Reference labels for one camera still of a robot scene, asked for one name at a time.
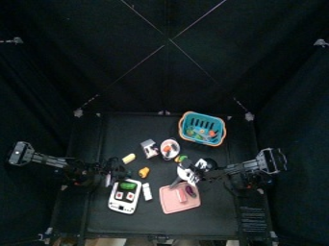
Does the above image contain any pink cutting board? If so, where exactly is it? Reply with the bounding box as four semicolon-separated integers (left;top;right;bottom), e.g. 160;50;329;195
158;181;202;215

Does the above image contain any orange toy food piece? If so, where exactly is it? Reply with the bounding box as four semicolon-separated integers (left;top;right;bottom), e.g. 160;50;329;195
138;166;151;179

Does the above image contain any pink toy sausage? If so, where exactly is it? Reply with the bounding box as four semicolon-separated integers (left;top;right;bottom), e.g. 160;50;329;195
176;187;189;204

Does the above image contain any grey and pink toy box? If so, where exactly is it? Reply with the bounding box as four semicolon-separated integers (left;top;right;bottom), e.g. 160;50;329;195
139;138;160;160

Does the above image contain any yellow toy food piece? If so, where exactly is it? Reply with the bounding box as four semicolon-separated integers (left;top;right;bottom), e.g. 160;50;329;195
120;153;138;164

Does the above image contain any white rectangular block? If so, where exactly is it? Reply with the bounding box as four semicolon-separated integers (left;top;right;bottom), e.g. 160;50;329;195
142;182;154;202

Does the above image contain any grey toy utensil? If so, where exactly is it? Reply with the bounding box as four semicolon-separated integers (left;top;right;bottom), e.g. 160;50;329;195
193;128;213;142

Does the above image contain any purple toy eggplant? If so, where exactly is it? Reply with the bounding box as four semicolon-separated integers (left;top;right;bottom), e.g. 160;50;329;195
185;185;199;199

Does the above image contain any teal basket with orange rim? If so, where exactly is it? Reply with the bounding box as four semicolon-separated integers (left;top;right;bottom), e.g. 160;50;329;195
178;111;229;148

